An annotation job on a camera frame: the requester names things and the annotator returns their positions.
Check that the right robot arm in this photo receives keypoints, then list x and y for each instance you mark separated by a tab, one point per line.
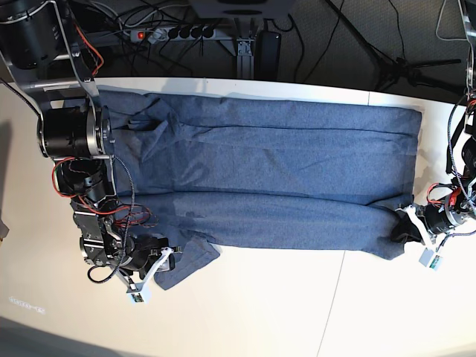
53	67

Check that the aluminium table frame post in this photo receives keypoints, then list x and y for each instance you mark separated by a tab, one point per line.
240	40

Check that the black camera tripod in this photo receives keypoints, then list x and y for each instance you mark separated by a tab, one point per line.
391	70

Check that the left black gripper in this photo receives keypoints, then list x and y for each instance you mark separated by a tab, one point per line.
438	220

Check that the black power adapter brick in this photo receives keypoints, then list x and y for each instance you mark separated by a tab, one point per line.
267	55

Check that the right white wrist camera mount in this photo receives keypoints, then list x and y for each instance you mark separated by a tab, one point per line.
138	292

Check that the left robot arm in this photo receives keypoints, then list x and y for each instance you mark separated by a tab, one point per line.
460	153

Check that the grey box under table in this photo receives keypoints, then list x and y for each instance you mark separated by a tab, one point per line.
241	8

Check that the blue heathered T-shirt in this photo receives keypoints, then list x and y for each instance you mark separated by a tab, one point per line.
263	174

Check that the power strip with red switch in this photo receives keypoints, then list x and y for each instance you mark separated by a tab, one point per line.
177	33

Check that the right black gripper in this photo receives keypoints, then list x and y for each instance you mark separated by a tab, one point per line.
143	251

